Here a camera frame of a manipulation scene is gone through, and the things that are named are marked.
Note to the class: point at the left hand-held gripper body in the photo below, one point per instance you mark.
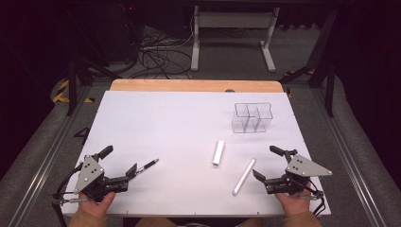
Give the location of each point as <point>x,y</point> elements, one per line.
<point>90,173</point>

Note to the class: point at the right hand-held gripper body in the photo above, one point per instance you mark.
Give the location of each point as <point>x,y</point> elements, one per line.
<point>302,170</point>

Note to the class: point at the white pen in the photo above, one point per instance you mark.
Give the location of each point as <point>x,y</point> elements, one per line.
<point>244,176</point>

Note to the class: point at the black pen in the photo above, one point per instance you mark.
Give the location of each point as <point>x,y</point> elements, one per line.
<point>148,165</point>

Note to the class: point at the clear plastic organizer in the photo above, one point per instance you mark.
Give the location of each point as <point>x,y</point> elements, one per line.
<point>252,118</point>

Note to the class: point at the person's left hand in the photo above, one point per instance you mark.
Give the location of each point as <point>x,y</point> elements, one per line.
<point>94,206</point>

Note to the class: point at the person's right hand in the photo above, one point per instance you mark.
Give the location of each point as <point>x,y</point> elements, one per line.
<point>294,205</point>

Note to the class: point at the white rectangular case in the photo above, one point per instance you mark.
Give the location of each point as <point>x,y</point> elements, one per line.
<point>218,153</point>

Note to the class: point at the black metal stand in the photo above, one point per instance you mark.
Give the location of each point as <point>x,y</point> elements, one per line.
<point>73,88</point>
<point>329,85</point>

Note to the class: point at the yellow black hazard tape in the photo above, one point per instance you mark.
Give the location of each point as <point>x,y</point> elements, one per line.
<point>60,94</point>

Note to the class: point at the wooden table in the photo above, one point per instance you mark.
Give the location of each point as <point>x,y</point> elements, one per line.
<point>195,85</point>

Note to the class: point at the black table bracket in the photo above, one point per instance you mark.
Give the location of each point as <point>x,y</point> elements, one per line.
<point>82,134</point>

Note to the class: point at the aluminium rail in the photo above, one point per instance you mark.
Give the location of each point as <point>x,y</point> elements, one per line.
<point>350,157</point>
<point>47,160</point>

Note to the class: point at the white metal desk frame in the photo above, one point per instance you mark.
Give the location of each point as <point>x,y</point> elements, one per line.
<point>233,20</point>

